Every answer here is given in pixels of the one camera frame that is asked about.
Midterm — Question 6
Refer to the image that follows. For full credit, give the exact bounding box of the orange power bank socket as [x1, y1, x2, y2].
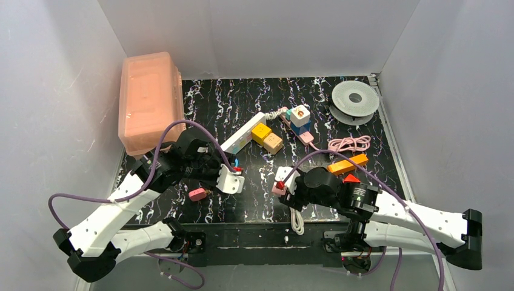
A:
[327, 154, 369, 175]

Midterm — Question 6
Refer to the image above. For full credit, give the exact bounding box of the red cube socket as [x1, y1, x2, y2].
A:
[343, 174, 361, 184]

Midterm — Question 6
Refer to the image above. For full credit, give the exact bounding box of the pink cube plug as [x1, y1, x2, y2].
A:
[189, 188, 210, 202]
[272, 181, 287, 197]

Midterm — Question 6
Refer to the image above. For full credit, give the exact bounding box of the white cable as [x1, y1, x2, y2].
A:
[290, 207, 306, 236]

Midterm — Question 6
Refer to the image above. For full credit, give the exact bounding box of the white power strip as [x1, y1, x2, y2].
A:
[221, 112, 266, 155]

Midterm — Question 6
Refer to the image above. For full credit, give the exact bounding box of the pink plastic storage box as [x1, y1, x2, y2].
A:
[118, 52, 184, 157]

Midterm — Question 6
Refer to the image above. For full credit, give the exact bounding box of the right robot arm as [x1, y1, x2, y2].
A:
[274, 167, 482, 270]

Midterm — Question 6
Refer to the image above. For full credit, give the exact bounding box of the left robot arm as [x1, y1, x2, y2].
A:
[53, 127, 244, 283]

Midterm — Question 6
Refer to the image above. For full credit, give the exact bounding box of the beige cube plug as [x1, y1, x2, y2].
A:
[263, 133, 283, 155]

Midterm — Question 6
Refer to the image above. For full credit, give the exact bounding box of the yellow cube plug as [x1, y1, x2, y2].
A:
[251, 123, 272, 146]

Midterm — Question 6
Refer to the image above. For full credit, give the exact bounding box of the white cartoon cube plug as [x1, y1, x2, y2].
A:
[290, 104, 310, 127]

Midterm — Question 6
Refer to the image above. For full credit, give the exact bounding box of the grey filament spool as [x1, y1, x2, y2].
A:
[329, 81, 380, 126]

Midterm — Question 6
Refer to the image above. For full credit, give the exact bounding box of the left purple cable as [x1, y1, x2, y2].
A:
[48, 119, 242, 290]

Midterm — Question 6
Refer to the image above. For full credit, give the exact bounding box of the purple cable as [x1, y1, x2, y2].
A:
[48, 119, 242, 290]
[282, 149, 446, 291]

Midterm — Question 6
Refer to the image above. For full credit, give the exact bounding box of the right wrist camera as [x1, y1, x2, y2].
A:
[274, 167, 300, 195]

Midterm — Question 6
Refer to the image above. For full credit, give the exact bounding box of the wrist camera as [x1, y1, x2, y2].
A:
[216, 164, 245, 195]
[274, 167, 300, 195]

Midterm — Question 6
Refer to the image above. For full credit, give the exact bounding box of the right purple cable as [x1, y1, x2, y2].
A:
[282, 149, 446, 291]

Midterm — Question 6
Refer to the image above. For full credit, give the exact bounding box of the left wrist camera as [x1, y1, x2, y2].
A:
[216, 164, 245, 195]

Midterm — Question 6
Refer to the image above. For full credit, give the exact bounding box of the pink coiled cable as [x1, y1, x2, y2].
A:
[299, 132, 372, 154]

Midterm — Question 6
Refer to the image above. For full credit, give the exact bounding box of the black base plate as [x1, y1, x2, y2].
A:
[146, 219, 386, 268]

